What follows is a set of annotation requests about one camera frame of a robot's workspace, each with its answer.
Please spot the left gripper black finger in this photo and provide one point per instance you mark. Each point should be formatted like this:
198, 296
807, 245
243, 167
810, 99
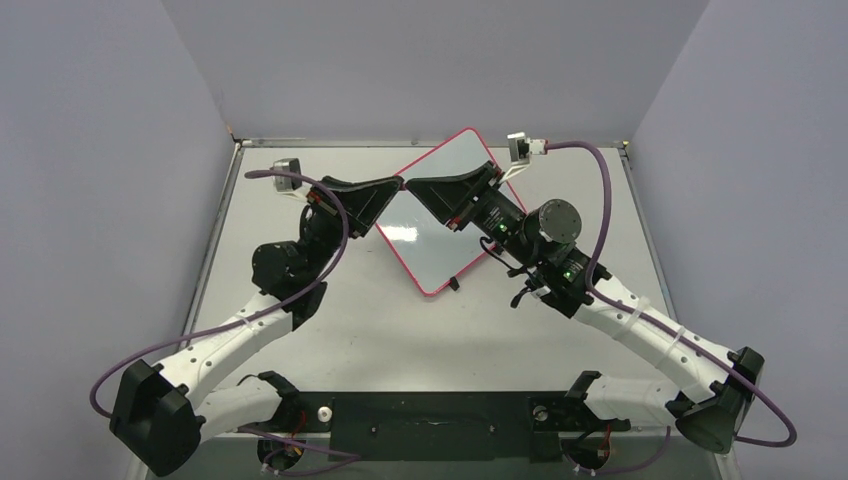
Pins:
363, 211
381, 186

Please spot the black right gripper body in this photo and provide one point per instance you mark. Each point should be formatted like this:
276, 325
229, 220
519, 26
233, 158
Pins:
473, 201

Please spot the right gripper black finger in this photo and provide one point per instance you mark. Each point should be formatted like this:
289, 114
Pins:
450, 202
471, 181

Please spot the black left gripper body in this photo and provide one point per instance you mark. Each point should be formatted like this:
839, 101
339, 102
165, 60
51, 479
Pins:
328, 226

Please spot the pink-framed whiteboard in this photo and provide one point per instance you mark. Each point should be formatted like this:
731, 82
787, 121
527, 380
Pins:
429, 252

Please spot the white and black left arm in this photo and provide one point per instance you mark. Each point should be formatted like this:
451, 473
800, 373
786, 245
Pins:
164, 410

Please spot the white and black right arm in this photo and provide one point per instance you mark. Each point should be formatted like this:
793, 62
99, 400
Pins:
708, 389

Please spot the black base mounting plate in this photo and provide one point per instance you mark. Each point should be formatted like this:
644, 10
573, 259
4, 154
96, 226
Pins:
441, 426

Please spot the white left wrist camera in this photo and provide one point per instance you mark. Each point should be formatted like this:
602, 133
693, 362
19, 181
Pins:
290, 185

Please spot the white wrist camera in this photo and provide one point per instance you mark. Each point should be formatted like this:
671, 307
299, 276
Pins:
522, 150
290, 185

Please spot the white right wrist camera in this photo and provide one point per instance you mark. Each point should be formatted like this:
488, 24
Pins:
522, 150

